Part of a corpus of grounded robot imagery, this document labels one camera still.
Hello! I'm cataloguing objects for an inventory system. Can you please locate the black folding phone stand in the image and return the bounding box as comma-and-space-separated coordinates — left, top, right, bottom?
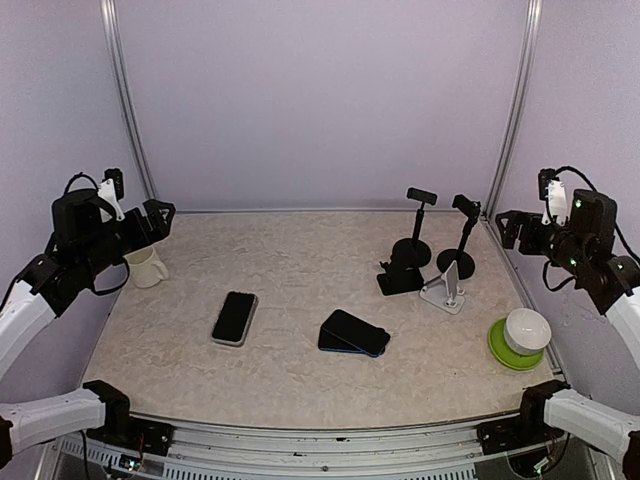
376, 251, 425, 296

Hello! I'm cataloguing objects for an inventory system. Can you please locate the cream ceramic mug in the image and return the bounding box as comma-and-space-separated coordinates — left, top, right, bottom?
124, 246, 169, 289

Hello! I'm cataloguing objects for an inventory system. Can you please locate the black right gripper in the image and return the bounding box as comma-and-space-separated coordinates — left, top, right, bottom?
496, 209, 590, 275

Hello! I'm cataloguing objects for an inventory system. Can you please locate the black phone silver case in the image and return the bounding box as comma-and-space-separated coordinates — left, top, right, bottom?
211, 291, 258, 347

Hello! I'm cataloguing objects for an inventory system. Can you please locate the aluminium frame post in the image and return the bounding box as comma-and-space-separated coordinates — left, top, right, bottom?
100, 0, 158, 200
484, 0, 543, 219

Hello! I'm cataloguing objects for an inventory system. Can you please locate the front aluminium rail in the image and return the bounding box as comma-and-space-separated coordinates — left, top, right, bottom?
34, 414, 616, 480

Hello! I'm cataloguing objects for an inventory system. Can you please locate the black pole stand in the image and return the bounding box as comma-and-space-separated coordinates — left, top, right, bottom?
391, 187, 438, 268
436, 194, 481, 280

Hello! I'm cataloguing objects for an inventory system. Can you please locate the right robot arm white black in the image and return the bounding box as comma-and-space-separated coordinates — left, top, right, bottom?
496, 189, 639, 479

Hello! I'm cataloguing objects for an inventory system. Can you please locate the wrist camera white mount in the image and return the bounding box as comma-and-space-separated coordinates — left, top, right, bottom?
98, 168, 125, 223
538, 168, 569, 226

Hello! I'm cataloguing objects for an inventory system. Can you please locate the black pole stand right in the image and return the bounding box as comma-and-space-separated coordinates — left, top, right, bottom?
436, 194, 481, 280

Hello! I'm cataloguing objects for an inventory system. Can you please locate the green plate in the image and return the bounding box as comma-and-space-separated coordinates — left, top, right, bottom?
488, 318, 544, 371

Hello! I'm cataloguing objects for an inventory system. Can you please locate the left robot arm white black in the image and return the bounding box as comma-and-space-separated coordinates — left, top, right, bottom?
1, 189, 176, 464

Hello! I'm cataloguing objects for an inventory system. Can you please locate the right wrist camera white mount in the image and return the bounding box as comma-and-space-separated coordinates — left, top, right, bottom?
538, 168, 569, 226

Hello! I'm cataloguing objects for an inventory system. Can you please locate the left aluminium frame post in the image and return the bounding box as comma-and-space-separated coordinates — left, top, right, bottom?
100, 0, 158, 200

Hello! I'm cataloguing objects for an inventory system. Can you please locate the black phone on top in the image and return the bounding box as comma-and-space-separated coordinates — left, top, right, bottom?
321, 309, 391, 357

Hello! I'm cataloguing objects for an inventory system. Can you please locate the white bowl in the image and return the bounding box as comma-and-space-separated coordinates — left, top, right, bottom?
504, 308, 552, 355

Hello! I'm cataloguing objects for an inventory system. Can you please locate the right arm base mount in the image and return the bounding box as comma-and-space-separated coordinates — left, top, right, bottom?
476, 417, 564, 456

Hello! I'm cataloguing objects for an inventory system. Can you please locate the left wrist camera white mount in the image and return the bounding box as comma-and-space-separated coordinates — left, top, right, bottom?
98, 168, 125, 223

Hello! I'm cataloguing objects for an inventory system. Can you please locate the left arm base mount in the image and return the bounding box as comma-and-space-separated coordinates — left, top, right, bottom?
86, 417, 174, 457

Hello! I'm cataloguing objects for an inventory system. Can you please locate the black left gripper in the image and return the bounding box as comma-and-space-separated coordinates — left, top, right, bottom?
77, 198, 175, 278

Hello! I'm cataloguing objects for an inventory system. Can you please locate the white folding phone stand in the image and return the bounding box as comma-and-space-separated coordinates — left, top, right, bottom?
419, 260, 466, 315

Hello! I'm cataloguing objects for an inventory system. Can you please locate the black pole stand left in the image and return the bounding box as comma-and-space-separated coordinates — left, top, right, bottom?
391, 187, 438, 268

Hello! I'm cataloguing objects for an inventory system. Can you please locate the right aluminium frame post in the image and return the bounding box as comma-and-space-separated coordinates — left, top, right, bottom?
484, 0, 543, 219

